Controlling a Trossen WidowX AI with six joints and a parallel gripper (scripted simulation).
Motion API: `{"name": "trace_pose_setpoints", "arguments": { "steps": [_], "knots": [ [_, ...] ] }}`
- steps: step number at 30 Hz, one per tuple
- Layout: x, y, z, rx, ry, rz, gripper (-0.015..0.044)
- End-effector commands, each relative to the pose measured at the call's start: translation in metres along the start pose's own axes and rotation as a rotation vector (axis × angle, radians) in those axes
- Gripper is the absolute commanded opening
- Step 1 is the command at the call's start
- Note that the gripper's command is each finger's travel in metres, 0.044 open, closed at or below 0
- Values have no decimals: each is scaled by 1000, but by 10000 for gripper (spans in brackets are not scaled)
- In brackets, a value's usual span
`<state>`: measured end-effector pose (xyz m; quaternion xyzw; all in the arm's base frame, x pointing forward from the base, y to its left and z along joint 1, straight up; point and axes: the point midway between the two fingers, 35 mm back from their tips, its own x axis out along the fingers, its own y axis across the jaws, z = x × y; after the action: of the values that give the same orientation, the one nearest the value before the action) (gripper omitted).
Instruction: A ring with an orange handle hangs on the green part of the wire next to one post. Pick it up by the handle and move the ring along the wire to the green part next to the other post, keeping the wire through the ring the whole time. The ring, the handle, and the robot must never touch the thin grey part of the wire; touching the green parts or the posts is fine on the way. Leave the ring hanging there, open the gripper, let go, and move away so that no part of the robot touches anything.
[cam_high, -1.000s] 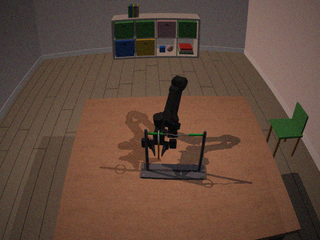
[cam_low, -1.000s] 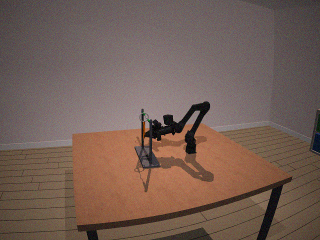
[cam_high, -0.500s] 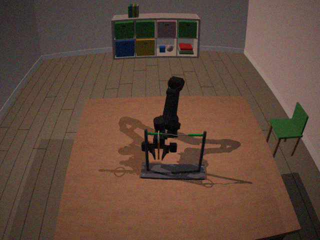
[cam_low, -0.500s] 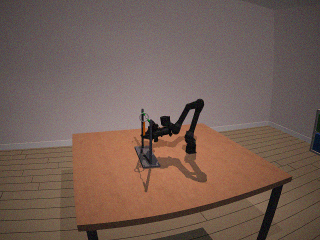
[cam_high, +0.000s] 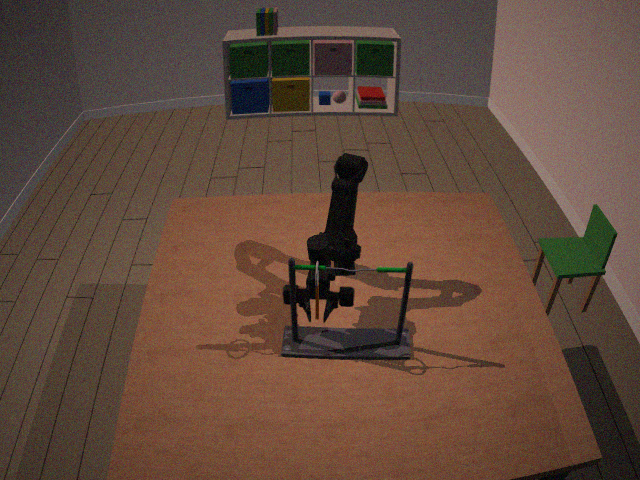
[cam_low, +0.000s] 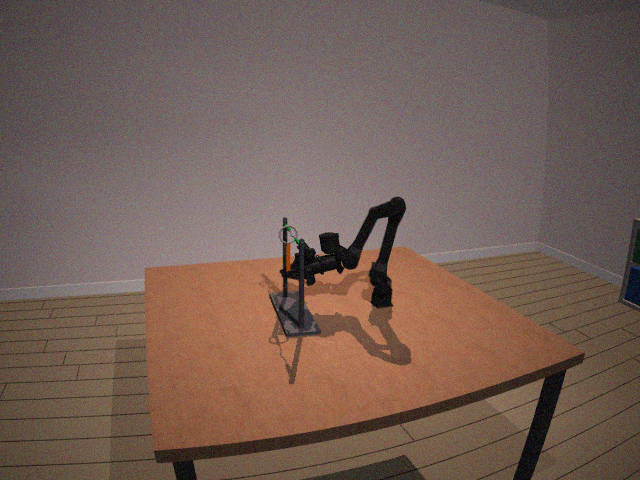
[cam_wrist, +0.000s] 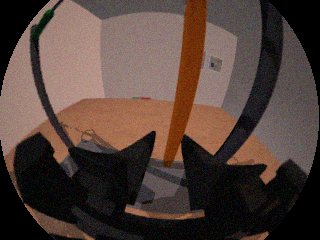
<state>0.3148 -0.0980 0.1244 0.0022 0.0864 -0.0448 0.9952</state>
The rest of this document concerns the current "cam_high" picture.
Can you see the grey wire rig on two posts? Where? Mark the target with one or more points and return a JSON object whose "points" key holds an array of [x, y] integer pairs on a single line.
{"points": [[346, 343]]}

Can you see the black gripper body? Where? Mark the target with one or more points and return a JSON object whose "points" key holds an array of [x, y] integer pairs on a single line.
{"points": [[346, 295]]}

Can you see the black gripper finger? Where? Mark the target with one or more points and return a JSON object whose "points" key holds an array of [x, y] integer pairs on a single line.
{"points": [[304, 302], [331, 304]]}

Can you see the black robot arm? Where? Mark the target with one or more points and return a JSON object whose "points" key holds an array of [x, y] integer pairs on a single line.
{"points": [[339, 241]]}

